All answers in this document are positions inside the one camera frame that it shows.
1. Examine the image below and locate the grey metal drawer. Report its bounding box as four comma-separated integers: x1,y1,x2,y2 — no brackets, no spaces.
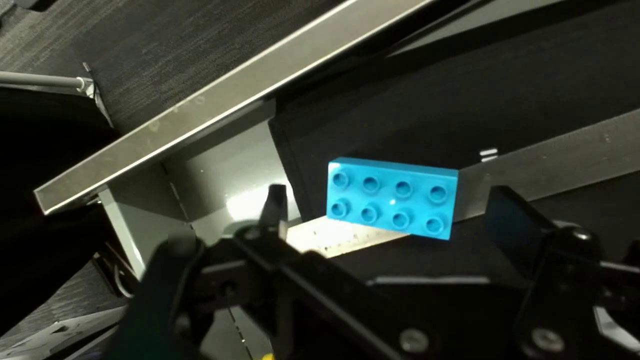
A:
34,0,438,360

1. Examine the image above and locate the grey cable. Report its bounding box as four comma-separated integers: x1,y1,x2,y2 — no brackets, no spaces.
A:
0,71,96,95

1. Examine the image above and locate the blue lego brick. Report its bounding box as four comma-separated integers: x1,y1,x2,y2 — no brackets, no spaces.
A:
325,157,460,241

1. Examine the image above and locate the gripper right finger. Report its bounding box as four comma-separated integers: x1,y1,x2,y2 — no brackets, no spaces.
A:
486,185,640,360

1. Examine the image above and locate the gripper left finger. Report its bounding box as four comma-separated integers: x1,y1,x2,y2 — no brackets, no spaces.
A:
106,184,442,360

